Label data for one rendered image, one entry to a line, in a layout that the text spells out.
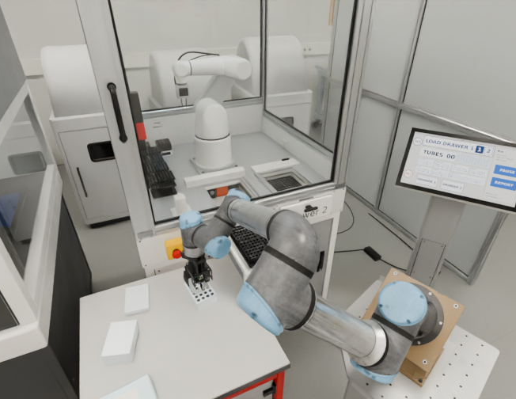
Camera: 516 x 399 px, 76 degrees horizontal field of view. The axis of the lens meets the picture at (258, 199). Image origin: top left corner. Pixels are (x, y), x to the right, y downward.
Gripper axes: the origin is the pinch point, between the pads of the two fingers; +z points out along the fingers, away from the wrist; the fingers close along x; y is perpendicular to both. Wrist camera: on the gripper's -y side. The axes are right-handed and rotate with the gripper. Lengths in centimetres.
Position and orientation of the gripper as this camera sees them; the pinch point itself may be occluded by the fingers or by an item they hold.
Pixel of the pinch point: (198, 288)
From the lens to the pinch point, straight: 133.0
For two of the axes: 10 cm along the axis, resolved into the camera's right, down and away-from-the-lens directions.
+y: 5.5, 4.4, -7.1
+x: 8.4, -2.9, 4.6
